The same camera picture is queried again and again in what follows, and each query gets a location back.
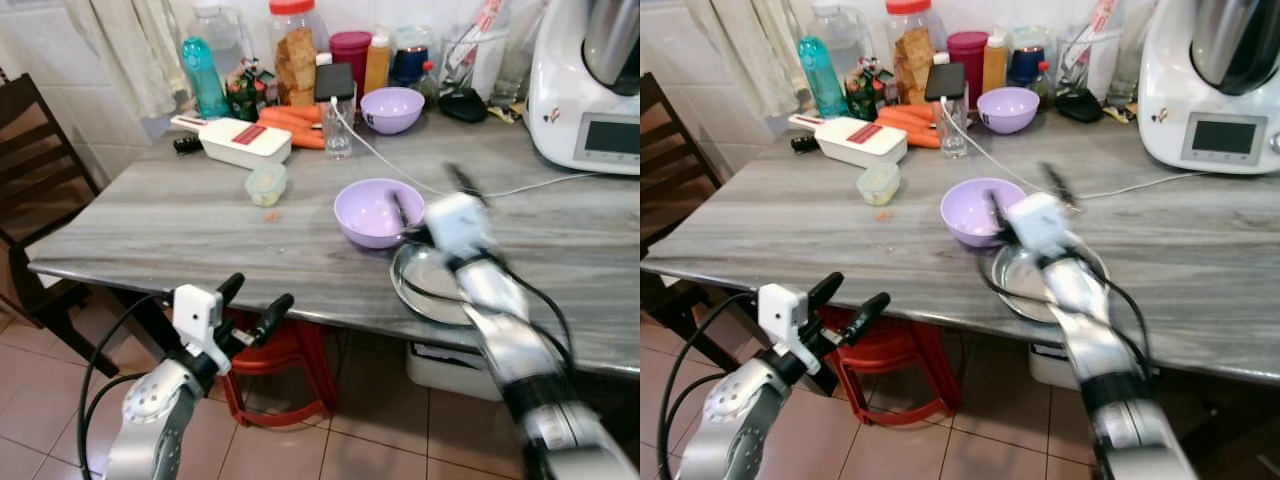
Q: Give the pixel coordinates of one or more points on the lilac plastic bowl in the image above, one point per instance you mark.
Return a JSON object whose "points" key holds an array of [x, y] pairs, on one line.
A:
{"points": [[392, 108], [365, 215], [1008, 108], [968, 212]]}

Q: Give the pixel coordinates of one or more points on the white box with red label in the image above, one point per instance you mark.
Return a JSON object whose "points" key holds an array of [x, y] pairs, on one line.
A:
{"points": [[240, 143], [856, 142]]}

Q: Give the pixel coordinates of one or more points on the round metal plate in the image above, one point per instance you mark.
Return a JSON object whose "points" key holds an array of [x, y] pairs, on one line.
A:
{"points": [[425, 285], [1015, 285]]}

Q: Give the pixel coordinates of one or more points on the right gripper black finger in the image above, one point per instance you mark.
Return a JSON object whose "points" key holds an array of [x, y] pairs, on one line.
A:
{"points": [[1000, 214], [1058, 185], [400, 212], [466, 185]]}

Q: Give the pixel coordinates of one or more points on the teal plastic bottle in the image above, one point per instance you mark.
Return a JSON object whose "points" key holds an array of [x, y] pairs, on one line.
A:
{"points": [[205, 80], [822, 80]]}

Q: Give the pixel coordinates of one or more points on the small clear lidded container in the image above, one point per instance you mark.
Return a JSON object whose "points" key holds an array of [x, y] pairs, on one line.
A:
{"points": [[266, 185], [878, 184]]}

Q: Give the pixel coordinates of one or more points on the white plastic bin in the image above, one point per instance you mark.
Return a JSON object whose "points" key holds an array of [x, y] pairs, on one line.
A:
{"points": [[1050, 368], [450, 370]]}

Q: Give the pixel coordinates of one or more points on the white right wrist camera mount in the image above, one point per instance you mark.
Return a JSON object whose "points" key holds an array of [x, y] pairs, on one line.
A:
{"points": [[1040, 222], [458, 222]]}

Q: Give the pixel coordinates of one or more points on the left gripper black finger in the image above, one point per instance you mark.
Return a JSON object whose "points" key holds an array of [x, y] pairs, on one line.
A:
{"points": [[824, 290], [274, 318], [868, 316], [230, 290]]}

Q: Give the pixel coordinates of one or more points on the white kitchen cooking machine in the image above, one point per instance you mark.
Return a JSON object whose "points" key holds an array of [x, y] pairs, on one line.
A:
{"points": [[1190, 100], [570, 100]]}

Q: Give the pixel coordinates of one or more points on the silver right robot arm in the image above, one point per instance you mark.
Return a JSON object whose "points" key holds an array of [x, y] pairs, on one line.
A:
{"points": [[1110, 350], [520, 350]]}

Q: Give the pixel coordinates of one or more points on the green snack packet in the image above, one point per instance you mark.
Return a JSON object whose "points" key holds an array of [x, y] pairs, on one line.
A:
{"points": [[868, 92], [248, 95]]}

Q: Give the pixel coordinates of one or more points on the tall clear glass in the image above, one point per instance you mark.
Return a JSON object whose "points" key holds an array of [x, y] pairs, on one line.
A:
{"points": [[1132, 55], [515, 55]]}

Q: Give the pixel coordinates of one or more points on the clear drinking glass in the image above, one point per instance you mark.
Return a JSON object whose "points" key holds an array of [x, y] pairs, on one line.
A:
{"points": [[338, 130], [953, 130]]}

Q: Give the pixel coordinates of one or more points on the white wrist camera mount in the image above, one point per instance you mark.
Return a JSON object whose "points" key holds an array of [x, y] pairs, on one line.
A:
{"points": [[1040, 222], [195, 310], [458, 222], [780, 310]]}

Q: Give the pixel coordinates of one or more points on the clear jar with utensils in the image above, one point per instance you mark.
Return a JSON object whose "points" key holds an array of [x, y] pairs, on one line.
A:
{"points": [[1085, 55], [470, 55]]}

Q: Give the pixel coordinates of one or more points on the orange carrot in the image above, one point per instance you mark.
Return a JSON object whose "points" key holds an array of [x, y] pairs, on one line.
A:
{"points": [[920, 137], [305, 138], [290, 116], [906, 116]]}

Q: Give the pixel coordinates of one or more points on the red plastic stool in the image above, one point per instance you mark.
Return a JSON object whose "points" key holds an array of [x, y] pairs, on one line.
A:
{"points": [[295, 350], [895, 350]]}

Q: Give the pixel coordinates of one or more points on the black pouch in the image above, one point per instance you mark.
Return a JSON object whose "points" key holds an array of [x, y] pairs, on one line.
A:
{"points": [[1080, 105], [462, 105]]}

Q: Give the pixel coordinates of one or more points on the red-lidded jar of crackers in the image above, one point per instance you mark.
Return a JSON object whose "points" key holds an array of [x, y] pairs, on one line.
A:
{"points": [[912, 55], [295, 55]]}

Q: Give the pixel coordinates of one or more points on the dark wooden chair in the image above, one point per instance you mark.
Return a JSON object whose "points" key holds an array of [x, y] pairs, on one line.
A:
{"points": [[35, 170], [675, 170]]}

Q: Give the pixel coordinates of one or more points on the cream hanging cloth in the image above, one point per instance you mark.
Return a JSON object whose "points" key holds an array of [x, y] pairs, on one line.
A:
{"points": [[130, 50], [745, 50]]}

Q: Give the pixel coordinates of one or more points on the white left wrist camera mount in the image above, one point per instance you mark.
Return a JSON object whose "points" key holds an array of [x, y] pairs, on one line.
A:
{"points": [[780, 310], [195, 310]]}

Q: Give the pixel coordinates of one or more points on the large clear plastic bottle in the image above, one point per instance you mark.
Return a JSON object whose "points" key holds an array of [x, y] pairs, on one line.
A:
{"points": [[222, 35], [838, 35]]}

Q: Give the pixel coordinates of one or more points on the maroon canister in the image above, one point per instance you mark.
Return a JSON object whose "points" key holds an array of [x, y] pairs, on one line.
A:
{"points": [[350, 55], [967, 55]]}

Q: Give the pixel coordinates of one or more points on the black phone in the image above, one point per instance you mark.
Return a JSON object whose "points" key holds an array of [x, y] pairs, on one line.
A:
{"points": [[335, 82], [945, 82]]}

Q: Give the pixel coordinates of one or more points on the blue jar with clear lid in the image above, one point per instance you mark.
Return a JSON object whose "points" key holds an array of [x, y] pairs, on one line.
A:
{"points": [[1028, 60], [410, 60]]}

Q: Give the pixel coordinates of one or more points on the small red-capped bottle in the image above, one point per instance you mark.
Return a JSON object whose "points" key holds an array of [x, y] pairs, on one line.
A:
{"points": [[1045, 85], [430, 85]]}

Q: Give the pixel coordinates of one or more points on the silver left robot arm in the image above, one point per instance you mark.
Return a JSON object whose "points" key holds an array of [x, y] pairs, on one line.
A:
{"points": [[150, 410], [745, 410]]}

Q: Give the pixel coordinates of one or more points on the orange sauce bottle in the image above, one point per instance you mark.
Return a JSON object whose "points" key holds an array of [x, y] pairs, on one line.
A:
{"points": [[377, 65], [995, 65]]}

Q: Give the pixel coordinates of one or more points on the small black clip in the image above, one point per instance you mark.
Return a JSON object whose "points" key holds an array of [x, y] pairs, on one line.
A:
{"points": [[188, 145], [804, 144]]}

